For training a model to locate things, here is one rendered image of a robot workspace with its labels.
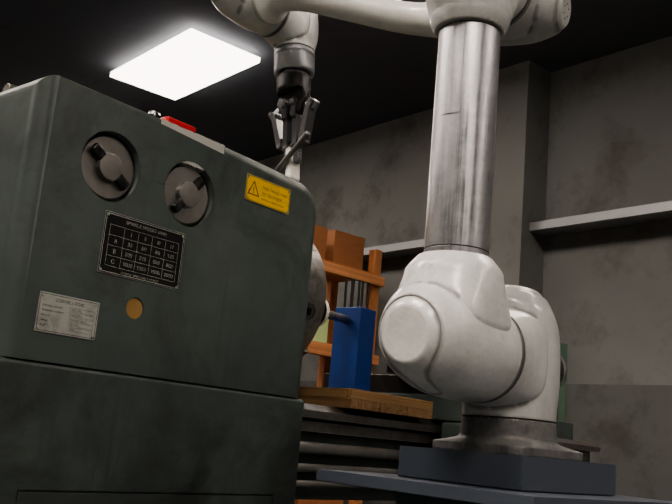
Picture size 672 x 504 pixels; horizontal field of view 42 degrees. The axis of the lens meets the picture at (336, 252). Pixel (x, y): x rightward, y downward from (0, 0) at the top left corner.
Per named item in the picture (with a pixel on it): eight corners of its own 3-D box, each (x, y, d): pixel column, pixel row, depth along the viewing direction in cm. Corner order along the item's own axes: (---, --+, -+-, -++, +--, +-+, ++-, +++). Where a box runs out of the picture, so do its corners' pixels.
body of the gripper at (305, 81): (320, 77, 191) (319, 117, 189) (291, 88, 196) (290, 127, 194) (297, 65, 186) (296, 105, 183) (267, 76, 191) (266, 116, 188)
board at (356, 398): (350, 408, 178) (352, 388, 179) (227, 401, 201) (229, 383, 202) (432, 419, 200) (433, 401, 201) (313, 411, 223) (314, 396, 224)
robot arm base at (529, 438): (600, 463, 146) (601, 429, 147) (517, 455, 132) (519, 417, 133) (511, 455, 159) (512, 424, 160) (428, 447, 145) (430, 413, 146)
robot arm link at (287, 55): (292, 67, 199) (292, 91, 197) (264, 52, 192) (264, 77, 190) (323, 55, 193) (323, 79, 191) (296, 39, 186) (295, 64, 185)
